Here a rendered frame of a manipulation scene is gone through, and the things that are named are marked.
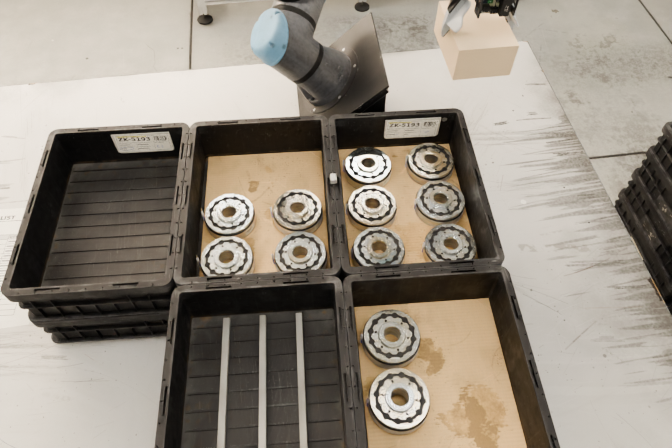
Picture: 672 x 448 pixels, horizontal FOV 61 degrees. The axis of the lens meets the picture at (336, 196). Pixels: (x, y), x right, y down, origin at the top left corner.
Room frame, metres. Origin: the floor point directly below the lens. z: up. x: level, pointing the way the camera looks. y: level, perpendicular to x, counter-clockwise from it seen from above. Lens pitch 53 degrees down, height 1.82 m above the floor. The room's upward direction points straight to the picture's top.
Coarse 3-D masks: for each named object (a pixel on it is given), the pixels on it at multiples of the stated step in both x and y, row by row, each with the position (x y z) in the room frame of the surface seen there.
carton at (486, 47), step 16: (448, 0) 1.03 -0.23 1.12; (464, 16) 0.98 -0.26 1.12; (480, 16) 0.98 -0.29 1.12; (496, 16) 0.98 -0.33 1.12; (448, 32) 0.94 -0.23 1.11; (464, 32) 0.93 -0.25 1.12; (480, 32) 0.93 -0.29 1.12; (496, 32) 0.93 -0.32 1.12; (512, 32) 0.93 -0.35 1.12; (448, 48) 0.92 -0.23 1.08; (464, 48) 0.88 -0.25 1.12; (480, 48) 0.88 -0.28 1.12; (496, 48) 0.88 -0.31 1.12; (512, 48) 0.88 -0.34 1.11; (448, 64) 0.91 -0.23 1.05; (464, 64) 0.87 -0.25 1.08; (480, 64) 0.88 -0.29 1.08; (496, 64) 0.88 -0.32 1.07; (512, 64) 0.89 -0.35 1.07
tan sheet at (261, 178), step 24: (216, 168) 0.81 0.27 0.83; (240, 168) 0.81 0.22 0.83; (264, 168) 0.81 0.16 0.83; (288, 168) 0.81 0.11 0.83; (312, 168) 0.81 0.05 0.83; (216, 192) 0.75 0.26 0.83; (240, 192) 0.75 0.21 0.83; (264, 192) 0.75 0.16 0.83; (312, 192) 0.75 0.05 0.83; (264, 216) 0.68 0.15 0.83; (264, 240) 0.62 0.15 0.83; (264, 264) 0.57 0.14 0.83
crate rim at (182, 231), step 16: (192, 128) 0.84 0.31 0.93; (192, 144) 0.81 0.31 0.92; (192, 160) 0.75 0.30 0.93; (336, 224) 0.60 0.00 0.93; (336, 240) 0.56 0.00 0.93; (176, 256) 0.53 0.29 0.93; (336, 256) 0.53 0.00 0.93; (176, 272) 0.49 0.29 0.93; (272, 272) 0.49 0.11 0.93; (288, 272) 0.49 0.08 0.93; (304, 272) 0.49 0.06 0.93; (320, 272) 0.49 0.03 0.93; (336, 272) 0.49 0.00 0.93
